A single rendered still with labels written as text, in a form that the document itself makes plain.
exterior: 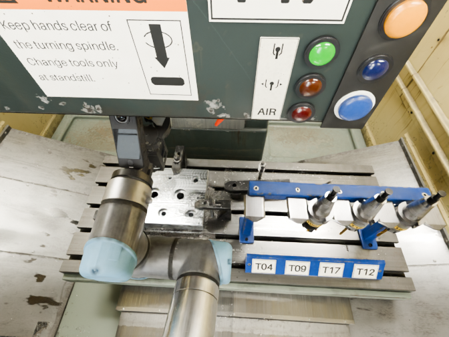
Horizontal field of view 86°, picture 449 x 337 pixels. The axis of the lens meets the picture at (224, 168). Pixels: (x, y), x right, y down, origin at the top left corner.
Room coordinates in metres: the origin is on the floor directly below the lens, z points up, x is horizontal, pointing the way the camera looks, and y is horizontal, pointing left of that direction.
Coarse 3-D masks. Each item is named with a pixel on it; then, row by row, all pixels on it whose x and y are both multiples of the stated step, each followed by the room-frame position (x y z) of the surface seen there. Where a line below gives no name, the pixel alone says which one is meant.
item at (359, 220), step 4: (364, 200) 0.27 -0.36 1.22; (356, 204) 0.26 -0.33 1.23; (352, 208) 0.25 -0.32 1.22; (356, 208) 0.25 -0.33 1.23; (352, 212) 0.25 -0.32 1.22; (356, 212) 0.24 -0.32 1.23; (356, 216) 0.23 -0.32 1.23; (360, 216) 0.23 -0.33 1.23; (376, 216) 0.23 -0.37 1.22; (356, 220) 0.23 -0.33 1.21; (360, 220) 0.22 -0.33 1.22; (364, 220) 0.22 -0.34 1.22; (368, 220) 0.22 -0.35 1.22; (372, 220) 0.22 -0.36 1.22; (376, 220) 0.22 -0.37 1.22; (360, 224) 0.22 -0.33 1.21; (364, 224) 0.22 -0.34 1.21; (372, 224) 0.22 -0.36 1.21
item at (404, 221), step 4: (400, 204) 0.26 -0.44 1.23; (404, 204) 0.26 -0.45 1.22; (396, 208) 0.25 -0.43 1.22; (400, 208) 0.25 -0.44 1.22; (396, 212) 0.24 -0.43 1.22; (400, 212) 0.24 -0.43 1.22; (400, 216) 0.23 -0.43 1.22; (404, 216) 0.23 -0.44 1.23; (400, 220) 0.22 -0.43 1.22; (404, 220) 0.22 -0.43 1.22; (408, 220) 0.22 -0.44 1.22; (420, 220) 0.22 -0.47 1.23; (424, 220) 0.22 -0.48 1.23; (400, 224) 0.22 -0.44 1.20; (404, 224) 0.22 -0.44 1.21; (408, 224) 0.21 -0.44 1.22; (412, 224) 0.21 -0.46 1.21; (416, 224) 0.21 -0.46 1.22; (420, 224) 0.21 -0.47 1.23; (412, 228) 0.21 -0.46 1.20
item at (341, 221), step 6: (336, 204) 0.27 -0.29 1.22; (342, 204) 0.27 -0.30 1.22; (348, 204) 0.27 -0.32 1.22; (336, 210) 0.25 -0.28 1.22; (342, 210) 0.25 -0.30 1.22; (348, 210) 0.25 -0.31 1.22; (336, 216) 0.24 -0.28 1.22; (342, 216) 0.24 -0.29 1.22; (348, 216) 0.24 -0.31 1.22; (336, 222) 0.22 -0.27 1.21; (342, 222) 0.22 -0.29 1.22; (348, 222) 0.22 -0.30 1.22
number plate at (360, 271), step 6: (354, 264) 0.18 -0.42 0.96; (360, 264) 0.18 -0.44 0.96; (366, 264) 0.18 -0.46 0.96; (354, 270) 0.16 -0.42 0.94; (360, 270) 0.16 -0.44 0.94; (366, 270) 0.16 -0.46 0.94; (372, 270) 0.16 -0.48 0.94; (354, 276) 0.15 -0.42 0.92; (360, 276) 0.15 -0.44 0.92; (366, 276) 0.15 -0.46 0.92; (372, 276) 0.15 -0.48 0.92
